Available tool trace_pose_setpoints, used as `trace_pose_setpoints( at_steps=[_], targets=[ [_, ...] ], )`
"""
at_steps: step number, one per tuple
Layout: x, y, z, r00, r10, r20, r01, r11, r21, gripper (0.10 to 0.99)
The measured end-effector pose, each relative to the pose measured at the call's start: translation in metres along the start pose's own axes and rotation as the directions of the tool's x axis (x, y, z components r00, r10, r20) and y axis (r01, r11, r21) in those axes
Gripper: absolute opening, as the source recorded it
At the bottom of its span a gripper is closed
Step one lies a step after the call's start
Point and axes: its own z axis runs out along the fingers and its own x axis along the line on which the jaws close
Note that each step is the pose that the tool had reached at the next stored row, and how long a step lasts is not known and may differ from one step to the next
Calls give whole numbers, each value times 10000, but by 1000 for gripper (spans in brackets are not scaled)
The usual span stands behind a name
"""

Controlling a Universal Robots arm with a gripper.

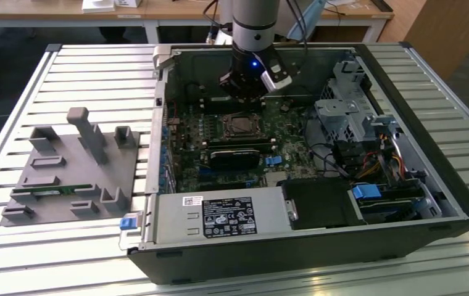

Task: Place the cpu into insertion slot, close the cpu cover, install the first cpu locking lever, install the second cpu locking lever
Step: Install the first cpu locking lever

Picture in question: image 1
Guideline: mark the silver green CPU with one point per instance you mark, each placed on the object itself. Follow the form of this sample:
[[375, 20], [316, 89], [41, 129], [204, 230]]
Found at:
[[243, 124]]

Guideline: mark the black grey PC case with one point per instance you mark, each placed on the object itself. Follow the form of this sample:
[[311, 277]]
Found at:
[[300, 262]]

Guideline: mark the grey parts rack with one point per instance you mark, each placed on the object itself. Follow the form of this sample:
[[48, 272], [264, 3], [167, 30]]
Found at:
[[73, 172]]

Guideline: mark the wooden cabinet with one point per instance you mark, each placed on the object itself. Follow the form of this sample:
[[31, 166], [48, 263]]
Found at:
[[444, 31]]

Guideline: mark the blue plastic connector clip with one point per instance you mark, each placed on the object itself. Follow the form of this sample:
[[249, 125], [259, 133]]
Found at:
[[272, 160]]

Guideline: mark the blue case latch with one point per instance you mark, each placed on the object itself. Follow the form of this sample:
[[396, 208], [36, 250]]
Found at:
[[128, 223]]

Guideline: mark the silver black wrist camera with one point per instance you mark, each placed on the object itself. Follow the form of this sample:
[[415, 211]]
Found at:
[[277, 78]]

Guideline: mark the wooden desk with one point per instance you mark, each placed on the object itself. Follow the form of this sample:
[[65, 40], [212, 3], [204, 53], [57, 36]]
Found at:
[[53, 15]]

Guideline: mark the CPU socket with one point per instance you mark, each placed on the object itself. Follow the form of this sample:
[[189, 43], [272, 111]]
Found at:
[[261, 135]]

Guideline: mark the silver finned heatsink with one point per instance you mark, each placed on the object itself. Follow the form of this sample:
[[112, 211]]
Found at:
[[277, 178]]

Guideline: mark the green RAM stick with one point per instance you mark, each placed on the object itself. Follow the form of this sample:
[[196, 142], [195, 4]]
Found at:
[[65, 188]]

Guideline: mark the graphics card with barcode label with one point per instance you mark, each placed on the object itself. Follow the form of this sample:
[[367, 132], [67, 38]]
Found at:
[[235, 158]]

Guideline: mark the silver power supply unit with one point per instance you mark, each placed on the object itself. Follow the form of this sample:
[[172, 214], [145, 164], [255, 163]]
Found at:
[[176, 222]]

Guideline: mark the white box with black print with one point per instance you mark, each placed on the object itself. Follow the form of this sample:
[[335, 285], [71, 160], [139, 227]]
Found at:
[[128, 3]]

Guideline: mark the green motherboard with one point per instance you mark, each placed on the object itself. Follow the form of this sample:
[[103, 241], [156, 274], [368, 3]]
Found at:
[[296, 148]]

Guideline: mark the white cardboard box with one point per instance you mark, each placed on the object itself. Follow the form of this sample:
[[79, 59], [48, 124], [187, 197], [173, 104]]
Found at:
[[99, 6]]

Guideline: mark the black plastic shroud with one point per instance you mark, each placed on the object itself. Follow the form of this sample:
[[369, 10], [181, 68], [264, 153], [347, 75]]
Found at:
[[321, 203]]

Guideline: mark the blue disk carrier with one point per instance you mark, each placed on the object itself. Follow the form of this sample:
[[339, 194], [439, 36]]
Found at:
[[365, 192]]

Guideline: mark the black power supply label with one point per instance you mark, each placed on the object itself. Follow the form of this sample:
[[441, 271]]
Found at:
[[228, 219]]

